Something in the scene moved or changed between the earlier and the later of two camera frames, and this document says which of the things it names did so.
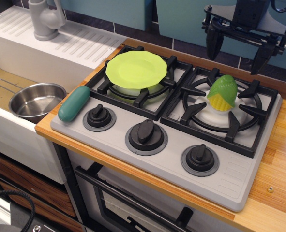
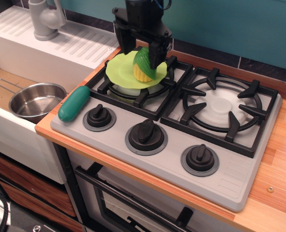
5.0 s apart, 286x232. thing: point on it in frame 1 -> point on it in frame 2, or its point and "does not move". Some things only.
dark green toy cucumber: [73, 104] does not move
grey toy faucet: [46, 21] does not move
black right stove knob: [200, 160] does not move
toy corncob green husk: [222, 94] -> [142, 58]
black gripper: [252, 14] -> [145, 18]
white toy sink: [17, 58] does not move
